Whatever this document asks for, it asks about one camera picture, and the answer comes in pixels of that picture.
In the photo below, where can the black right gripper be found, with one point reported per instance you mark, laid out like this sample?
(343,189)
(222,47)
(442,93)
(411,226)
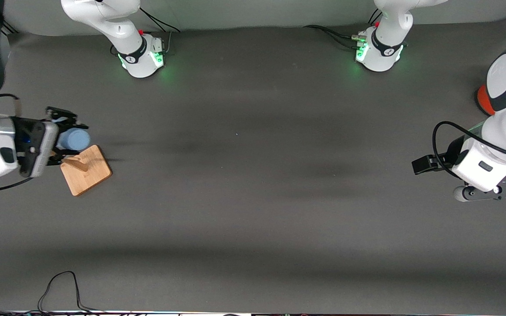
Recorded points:
(25,130)

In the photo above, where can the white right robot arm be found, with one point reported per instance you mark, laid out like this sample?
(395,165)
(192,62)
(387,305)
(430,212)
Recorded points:
(125,44)

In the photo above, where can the wooden cup rack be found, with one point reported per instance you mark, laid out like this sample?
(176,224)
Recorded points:
(90,173)

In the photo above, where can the light blue cup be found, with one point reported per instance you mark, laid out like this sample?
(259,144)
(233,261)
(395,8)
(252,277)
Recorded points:
(75,139)

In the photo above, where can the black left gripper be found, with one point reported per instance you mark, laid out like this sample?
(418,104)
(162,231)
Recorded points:
(454,151)

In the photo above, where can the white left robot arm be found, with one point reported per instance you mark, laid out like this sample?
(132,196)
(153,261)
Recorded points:
(384,48)

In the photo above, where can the orange round object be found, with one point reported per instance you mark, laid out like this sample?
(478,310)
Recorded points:
(483,101)

